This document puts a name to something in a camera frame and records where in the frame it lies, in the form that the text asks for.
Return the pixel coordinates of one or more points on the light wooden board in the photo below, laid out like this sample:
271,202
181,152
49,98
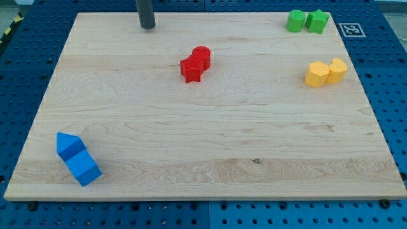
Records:
250,130

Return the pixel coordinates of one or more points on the red star block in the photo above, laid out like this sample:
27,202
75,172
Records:
191,69

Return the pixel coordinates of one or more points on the red cylinder block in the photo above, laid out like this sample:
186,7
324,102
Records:
203,53

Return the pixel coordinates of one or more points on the yellow hexagon block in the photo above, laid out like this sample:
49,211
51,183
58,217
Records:
316,74

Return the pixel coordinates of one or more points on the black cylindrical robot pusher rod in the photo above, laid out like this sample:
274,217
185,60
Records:
146,13

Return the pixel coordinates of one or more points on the green cylinder block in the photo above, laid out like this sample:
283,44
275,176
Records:
295,21

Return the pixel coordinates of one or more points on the blue cube block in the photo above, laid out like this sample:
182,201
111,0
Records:
83,168

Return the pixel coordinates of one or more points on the yellow heart block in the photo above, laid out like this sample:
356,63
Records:
337,71

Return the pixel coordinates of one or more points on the blue triangle block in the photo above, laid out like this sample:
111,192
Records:
68,145

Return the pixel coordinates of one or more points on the green star block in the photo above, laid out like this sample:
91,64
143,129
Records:
316,21

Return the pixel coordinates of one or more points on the white fiducial marker tag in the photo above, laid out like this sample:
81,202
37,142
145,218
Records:
351,30

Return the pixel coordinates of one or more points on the black bolt front left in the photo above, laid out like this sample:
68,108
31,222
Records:
32,206

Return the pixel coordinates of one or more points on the black bolt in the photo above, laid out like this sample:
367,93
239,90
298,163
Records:
32,206
385,204

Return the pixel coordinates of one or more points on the black bolt front right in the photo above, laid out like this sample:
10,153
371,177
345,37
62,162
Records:
385,204

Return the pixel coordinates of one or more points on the yellow black hazard tape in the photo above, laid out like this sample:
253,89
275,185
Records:
11,30

